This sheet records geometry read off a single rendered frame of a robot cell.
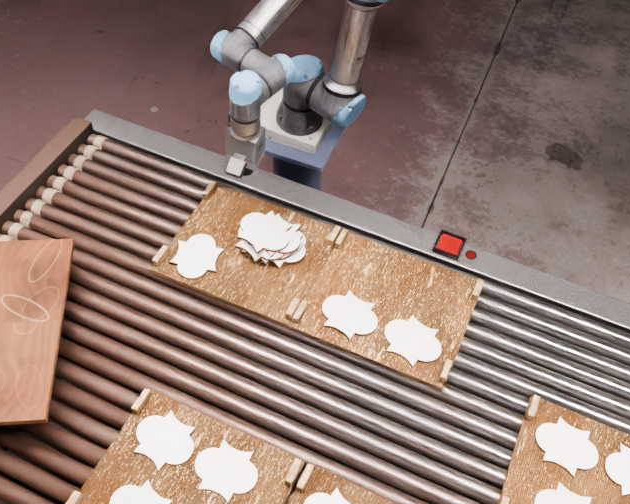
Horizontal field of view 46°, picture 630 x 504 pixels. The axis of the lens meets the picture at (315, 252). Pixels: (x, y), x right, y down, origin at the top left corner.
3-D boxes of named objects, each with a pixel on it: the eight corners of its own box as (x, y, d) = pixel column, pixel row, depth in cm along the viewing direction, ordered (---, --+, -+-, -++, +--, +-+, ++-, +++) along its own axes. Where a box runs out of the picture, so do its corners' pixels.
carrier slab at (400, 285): (343, 234, 208) (343, 230, 206) (483, 285, 198) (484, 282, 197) (289, 329, 188) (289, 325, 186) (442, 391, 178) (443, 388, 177)
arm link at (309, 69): (298, 77, 234) (301, 43, 223) (331, 98, 230) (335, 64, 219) (273, 96, 228) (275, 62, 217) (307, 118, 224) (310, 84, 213)
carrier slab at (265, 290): (214, 186, 217) (214, 183, 216) (342, 233, 208) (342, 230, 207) (150, 272, 197) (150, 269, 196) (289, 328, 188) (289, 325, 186)
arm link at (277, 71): (265, 39, 183) (235, 60, 177) (300, 60, 179) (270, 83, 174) (264, 64, 189) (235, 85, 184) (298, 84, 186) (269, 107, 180)
